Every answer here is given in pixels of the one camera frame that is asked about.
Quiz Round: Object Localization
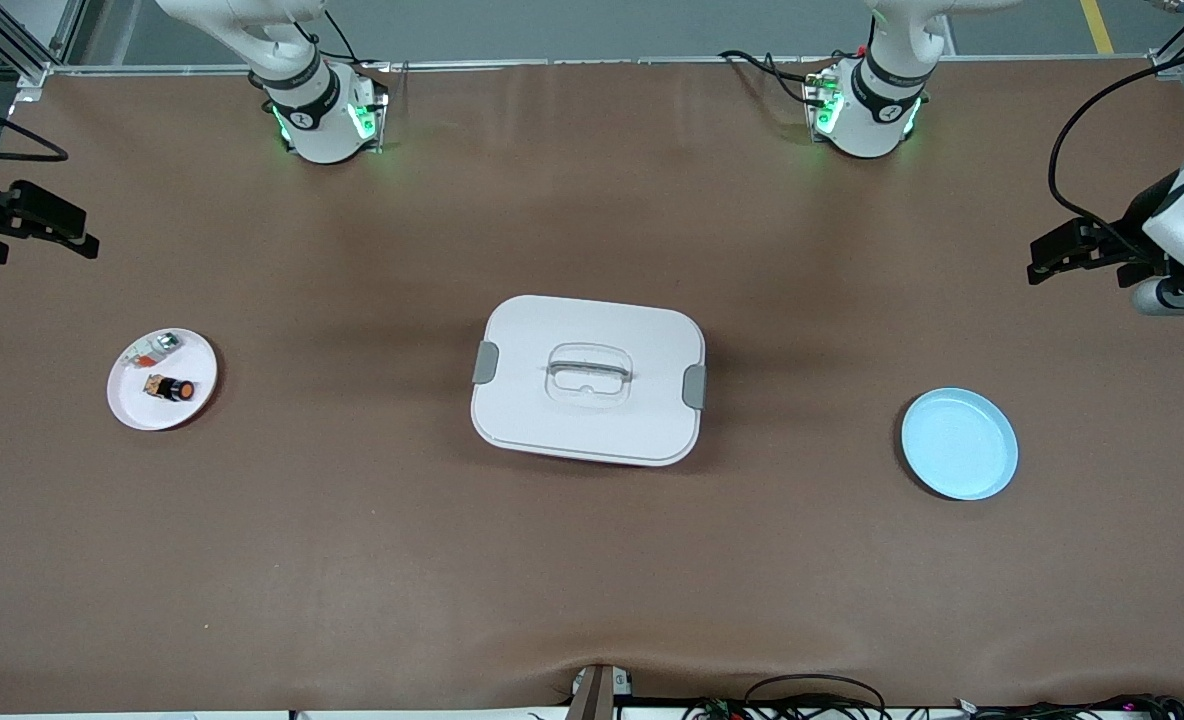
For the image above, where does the pink round plate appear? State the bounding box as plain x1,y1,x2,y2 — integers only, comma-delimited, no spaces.
107,327,221,432

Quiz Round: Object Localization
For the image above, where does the light blue round plate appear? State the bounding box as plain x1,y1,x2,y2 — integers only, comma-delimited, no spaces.
900,387,1020,502

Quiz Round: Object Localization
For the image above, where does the brown table cover mat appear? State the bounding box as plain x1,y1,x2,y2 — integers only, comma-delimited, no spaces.
0,58,1184,716

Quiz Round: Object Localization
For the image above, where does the white lidded storage box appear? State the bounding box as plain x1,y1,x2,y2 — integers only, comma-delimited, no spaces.
470,294,708,468

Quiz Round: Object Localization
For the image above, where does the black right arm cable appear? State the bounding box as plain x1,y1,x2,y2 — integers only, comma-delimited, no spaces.
0,95,68,163

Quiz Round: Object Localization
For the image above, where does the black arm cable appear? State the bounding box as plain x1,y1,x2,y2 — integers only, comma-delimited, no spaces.
0,95,68,163
1049,68,1184,236

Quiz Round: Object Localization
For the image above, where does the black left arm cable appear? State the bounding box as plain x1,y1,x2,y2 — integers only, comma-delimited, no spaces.
1049,68,1184,236

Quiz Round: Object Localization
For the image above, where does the black base cable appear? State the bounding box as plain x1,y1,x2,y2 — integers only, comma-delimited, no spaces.
717,48,838,109
277,8,393,73

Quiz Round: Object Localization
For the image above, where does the tangled cable bundle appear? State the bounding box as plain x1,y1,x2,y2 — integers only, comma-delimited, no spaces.
682,693,1184,720

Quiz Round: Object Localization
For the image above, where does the black looped cable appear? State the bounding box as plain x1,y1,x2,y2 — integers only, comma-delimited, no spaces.
742,674,890,720

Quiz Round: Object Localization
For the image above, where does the recessed lid handle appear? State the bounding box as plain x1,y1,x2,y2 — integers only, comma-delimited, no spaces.
546,343,635,409

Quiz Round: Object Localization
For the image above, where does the silver table edge rail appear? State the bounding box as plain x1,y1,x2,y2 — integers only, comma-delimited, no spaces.
47,55,1183,79

